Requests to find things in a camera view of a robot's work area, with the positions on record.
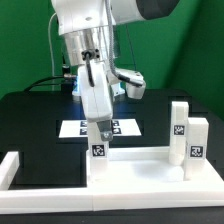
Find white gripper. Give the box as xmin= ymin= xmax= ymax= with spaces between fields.
xmin=78 ymin=62 xmax=113 ymax=140

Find white desk top panel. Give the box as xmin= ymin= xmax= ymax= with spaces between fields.
xmin=86 ymin=147 xmax=224 ymax=195

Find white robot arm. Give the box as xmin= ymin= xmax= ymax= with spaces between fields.
xmin=51 ymin=0 xmax=179 ymax=141

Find fiducial marker sheet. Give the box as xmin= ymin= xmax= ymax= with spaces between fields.
xmin=59 ymin=119 xmax=141 ymax=138

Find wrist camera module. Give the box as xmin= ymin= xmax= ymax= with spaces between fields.
xmin=116 ymin=69 xmax=146 ymax=99

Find black cables on table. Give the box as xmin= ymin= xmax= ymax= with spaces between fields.
xmin=23 ymin=76 xmax=66 ymax=93

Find white L-shaped fixture frame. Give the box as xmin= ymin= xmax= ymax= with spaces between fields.
xmin=0 ymin=152 xmax=224 ymax=214

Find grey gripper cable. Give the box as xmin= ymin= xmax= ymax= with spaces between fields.
xmin=81 ymin=0 xmax=144 ymax=88

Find white camera cable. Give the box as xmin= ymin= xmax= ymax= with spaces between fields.
xmin=48 ymin=13 xmax=59 ymax=78

